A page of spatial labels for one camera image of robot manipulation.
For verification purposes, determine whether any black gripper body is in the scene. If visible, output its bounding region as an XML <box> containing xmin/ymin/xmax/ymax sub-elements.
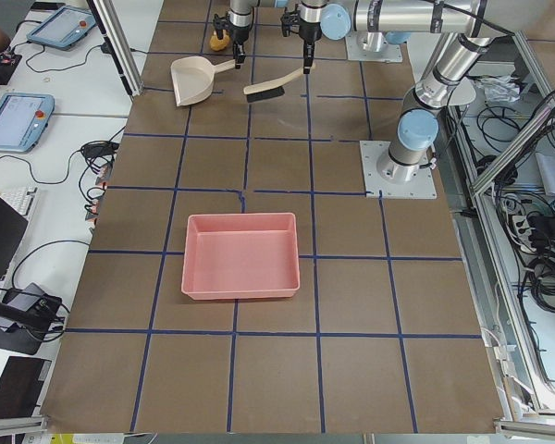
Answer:
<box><xmin>280</xmin><ymin>5</ymin><xmax>322</xmax><ymax>43</ymax></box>
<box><xmin>213</xmin><ymin>12</ymin><xmax>252</xmax><ymax>44</ymax></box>

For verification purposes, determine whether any brown potato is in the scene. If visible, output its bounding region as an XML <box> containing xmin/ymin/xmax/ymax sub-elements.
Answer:
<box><xmin>209</xmin><ymin>32</ymin><xmax>231</xmax><ymax>52</ymax></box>

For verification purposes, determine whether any cream hand brush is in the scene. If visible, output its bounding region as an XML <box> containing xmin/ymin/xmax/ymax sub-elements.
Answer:
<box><xmin>243</xmin><ymin>63</ymin><xmax>315</xmax><ymax>104</ymax></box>

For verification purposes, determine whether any cream plastic dustpan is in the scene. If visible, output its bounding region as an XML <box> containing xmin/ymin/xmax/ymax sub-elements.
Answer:
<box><xmin>170</xmin><ymin>56</ymin><xmax>236</xmax><ymax>107</ymax></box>

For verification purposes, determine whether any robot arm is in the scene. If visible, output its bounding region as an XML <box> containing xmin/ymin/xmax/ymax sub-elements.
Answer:
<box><xmin>280</xmin><ymin>1</ymin><xmax>491</xmax><ymax>184</ymax></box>
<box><xmin>213</xmin><ymin>0</ymin><xmax>289</xmax><ymax>69</ymax></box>

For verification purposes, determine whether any pink plastic bin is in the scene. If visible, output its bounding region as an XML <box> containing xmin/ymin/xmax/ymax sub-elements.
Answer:
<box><xmin>181</xmin><ymin>213</ymin><xmax>301</xmax><ymax>301</ymax></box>

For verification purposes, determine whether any far teach pendant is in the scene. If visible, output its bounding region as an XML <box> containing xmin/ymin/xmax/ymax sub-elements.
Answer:
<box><xmin>27</xmin><ymin>6</ymin><xmax>96</xmax><ymax>50</ymax></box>

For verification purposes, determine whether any teach pendant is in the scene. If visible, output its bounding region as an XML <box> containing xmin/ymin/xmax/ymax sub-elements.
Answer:
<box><xmin>27</xmin><ymin>6</ymin><xmax>96</xmax><ymax>50</ymax></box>
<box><xmin>0</xmin><ymin>92</ymin><xmax>55</xmax><ymax>153</ymax></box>

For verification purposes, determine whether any crumpled white paper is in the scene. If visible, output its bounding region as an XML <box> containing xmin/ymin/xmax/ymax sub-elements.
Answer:
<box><xmin>475</xmin><ymin>76</ymin><xmax>520</xmax><ymax>103</ymax></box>

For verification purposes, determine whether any near teach pendant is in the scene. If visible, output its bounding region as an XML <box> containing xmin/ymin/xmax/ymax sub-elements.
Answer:
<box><xmin>0</xmin><ymin>92</ymin><xmax>55</xmax><ymax>153</ymax></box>

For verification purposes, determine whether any white keyboard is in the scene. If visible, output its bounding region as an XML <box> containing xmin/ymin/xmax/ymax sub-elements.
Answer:
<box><xmin>0</xmin><ymin>186</ymin><xmax>38</xmax><ymax>219</ymax></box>

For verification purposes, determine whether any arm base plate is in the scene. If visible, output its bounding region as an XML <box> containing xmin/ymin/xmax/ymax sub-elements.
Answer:
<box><xmin>345</xmin><ymin>31</ymin><xmax>402</xmax><ymax>63</ymax></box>
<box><xmin>360</xmin><ymin>141</ymin><xmax>438</xmax><ymax>200</ymax></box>

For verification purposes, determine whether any aluminium frame post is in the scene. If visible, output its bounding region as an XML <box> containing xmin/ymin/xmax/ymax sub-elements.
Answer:
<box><xmin>87</xmin><ymin>0</ymin><xmax>143</xmax><ymax>97</ymax></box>

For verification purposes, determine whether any black camera mount box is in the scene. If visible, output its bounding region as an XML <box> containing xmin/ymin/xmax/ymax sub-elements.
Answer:
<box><xmin>0</xmin><ymin>284</ymin><xmax>68</xmax><ymax>355</ymax></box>

